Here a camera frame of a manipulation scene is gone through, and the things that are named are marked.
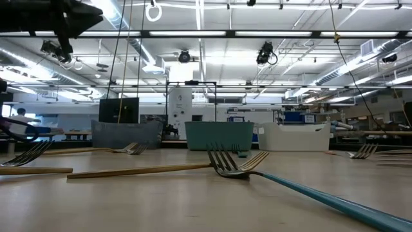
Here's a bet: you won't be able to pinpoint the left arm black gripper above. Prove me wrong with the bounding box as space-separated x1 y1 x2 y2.
0 0 104 63

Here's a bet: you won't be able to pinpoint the grey plastic bin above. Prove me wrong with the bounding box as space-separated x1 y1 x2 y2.
91 119 164 150

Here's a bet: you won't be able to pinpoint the dark-tined fork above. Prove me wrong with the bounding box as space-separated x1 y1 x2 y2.
127 144 149 156

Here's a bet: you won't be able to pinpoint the edge silver fork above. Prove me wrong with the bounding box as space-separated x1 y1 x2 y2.
0 140 54 168

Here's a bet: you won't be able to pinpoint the wooden handle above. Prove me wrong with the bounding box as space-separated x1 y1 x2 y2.
0 166 74 176

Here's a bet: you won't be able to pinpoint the teal plastic bin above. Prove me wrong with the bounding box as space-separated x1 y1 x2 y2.
184 121 256 152

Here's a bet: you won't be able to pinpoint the black fork with teal handle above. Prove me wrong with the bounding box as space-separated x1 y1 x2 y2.
207 143 412 232

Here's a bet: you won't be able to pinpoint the gold-tined fork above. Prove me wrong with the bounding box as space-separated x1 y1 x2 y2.
324 143 379 160

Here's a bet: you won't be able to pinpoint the black monitor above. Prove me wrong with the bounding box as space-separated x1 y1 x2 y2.
98 97 140 124

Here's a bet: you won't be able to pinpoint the wooden bench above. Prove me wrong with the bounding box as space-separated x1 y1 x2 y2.
63 130 92 142

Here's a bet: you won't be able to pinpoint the person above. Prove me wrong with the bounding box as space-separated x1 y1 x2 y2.
8 108 42 137

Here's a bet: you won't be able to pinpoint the white cabinet machine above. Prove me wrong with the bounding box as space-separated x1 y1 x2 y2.
167 87 194 140

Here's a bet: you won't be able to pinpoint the small black device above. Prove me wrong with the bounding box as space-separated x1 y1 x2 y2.
163 123 180 137

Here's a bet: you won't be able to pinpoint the black overhead light bar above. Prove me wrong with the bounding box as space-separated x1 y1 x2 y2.
0 30 412 40

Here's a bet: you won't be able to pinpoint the blue storage bins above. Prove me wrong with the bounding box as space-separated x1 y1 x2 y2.
283 111 317 124

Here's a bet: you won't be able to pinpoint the white plastic bin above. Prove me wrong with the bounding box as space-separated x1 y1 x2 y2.
257 122 332 153

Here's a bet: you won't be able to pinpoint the white air vent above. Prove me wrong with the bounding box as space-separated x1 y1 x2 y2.
360 39 375 57

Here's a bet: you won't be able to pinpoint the long wooden plank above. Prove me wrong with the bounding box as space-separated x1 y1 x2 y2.
331 130 412 137

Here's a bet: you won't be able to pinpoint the white hanging ring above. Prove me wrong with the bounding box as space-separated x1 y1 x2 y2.
145 0 163 23

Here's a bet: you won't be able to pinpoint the silver air duct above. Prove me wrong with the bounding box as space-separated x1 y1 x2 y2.
0 37 109 99
314 37 412 87

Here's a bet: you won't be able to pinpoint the round black ceiling camera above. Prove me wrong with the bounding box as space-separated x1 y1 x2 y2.
178 49 192 64

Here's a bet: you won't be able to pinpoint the black ceiling camera with cable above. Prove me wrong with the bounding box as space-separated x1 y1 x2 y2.
256 41 279 66

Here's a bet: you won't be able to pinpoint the yellow and black hanging cable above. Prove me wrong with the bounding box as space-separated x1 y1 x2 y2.
328 0 388 135

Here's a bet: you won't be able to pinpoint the black table edge rail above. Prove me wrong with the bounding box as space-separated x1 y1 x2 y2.
0 139 412 153

